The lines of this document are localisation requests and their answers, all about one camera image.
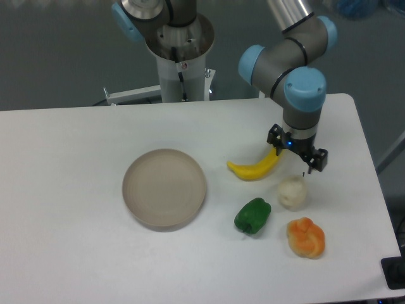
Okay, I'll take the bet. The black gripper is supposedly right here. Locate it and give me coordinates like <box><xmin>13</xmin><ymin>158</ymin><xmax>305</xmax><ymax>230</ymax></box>
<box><xmin>267</xmin><ymin>124</ymin><xmax>328</xmax><ymax>174</ymax></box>

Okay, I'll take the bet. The yellow toy banana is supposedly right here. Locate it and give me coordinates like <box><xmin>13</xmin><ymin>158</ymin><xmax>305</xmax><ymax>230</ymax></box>
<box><xmin>227</xmin><ymin>148</ymin><xmax>284</xmax><ymax>181</ymax></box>

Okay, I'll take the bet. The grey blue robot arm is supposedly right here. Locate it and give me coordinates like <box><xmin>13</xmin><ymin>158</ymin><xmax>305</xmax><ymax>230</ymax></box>
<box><xmin>111</xmin><ymin>1</ymin><xmax>337</xmax><ymax>171</ymax></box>

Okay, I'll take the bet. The white toy garlic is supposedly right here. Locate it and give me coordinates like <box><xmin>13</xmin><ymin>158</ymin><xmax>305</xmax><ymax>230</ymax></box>
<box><xmin>277</xmin><ymin>175</ymin><xmax>308</xmax><ymax>211</ymax></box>

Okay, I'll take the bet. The green toy bell pepper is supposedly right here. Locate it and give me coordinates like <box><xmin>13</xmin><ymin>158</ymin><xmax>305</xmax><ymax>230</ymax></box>
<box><xmin>234</xmin><ymin>198</ymin><xmax>271</xmax><ymax>235</ymax></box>

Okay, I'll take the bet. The orange toy bread knot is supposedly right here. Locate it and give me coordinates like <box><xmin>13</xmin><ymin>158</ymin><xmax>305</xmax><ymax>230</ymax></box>
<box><xmin>287</xmin><ymin>217</ymin><xmax>325</xmax><ymax>259</ymax></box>

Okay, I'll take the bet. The beige round plate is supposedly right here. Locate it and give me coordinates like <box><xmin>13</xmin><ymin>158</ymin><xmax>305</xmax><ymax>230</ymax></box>
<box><xmin>121</xmin><ymin>149</ymin><xmax>207</xmax><ymax>230</ymax></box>

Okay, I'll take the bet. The blue plastic bag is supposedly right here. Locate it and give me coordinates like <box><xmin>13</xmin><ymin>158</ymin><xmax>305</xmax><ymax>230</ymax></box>
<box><xmin>334</xmin><ymin>0</ymin><xmax>379</xmax><ymax>20</ymax></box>

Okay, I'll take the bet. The black device at table edge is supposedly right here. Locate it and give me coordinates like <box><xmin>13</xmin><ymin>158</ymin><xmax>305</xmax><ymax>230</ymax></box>
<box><xmin>381</xmin><ymin>256</ymin><xmax>404</xmax><ymax>290</ymax></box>

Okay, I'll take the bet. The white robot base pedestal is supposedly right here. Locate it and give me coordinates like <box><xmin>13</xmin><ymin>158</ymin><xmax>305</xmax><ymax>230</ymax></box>
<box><xmin>146</xmin><ymin>13</ymin><xmax>215</xmax><ymax>103</ymax></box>

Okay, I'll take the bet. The white metal bracket frame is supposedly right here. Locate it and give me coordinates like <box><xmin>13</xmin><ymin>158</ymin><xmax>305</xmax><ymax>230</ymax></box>
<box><xmin>94</xmin><ymin>68</ymin><xmax>216</xmax><ymax>106</ymax></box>

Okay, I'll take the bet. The black cable on pedestal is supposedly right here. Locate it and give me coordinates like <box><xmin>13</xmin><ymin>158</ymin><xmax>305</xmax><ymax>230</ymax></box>
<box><xmin>170</xmin><ymin>46</ymin><xmax>188</xmax><ymax>102</ymax></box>

